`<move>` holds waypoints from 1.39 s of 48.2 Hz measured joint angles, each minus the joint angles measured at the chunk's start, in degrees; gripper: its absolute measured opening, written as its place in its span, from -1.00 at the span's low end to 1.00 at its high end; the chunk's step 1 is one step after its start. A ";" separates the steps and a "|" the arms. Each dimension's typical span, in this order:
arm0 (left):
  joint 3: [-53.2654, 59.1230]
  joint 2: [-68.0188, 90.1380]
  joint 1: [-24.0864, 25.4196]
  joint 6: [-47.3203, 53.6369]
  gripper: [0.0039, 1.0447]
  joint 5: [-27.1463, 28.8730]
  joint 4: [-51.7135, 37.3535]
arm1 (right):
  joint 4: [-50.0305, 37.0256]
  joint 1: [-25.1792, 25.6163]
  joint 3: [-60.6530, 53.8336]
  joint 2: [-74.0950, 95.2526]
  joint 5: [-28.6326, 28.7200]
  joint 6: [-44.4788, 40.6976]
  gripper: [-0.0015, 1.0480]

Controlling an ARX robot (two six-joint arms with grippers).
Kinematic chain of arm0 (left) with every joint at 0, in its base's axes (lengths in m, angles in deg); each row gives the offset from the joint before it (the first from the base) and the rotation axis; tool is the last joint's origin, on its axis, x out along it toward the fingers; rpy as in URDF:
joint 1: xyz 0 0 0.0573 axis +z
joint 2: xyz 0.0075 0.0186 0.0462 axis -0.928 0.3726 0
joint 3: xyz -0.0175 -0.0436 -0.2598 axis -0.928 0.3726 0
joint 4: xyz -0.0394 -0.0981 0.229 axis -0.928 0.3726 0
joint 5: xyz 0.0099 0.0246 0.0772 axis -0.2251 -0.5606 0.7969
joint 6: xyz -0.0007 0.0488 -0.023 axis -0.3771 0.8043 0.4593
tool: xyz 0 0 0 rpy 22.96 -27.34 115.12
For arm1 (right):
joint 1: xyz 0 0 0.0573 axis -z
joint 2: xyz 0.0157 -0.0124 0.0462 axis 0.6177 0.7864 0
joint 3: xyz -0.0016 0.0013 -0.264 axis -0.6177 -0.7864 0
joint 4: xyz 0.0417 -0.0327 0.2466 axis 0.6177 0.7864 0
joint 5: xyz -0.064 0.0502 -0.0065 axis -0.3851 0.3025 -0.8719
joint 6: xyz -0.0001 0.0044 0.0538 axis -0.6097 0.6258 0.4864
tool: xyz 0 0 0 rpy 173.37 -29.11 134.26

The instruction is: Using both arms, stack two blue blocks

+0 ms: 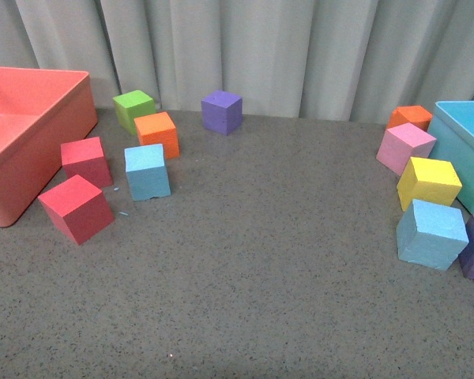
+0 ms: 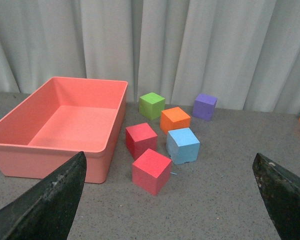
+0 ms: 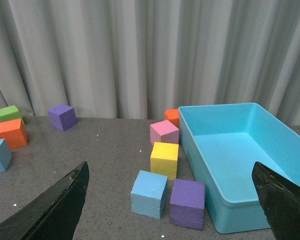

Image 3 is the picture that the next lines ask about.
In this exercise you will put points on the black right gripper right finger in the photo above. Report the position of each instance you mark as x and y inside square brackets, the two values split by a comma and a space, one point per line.
[280, 201]

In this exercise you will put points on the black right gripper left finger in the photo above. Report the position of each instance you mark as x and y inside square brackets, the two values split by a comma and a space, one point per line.
[54, 214]

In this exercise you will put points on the light blue plastic bin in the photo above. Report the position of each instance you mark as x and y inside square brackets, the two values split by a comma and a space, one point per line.
[222, 143]

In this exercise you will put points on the purple foam cube near bin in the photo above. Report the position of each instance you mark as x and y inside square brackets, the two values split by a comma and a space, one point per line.
[187, 204]

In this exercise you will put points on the purple foam cube by curtain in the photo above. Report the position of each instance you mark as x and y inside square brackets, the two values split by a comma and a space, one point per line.
[62, 117]

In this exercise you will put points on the green foam cube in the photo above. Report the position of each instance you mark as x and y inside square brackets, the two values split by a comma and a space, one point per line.
[10, 113]

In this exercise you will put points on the yellow foam cube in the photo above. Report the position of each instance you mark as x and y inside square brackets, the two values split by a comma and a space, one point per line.
[164, 159]

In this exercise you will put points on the pink foam cube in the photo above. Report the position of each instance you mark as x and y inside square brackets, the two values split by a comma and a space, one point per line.
[164, 132]

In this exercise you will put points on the orange foam cube by bin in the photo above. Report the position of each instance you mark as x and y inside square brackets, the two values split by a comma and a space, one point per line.
[172, 115]

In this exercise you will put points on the grey curtain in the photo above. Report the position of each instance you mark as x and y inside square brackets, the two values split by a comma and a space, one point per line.
[134, 59]

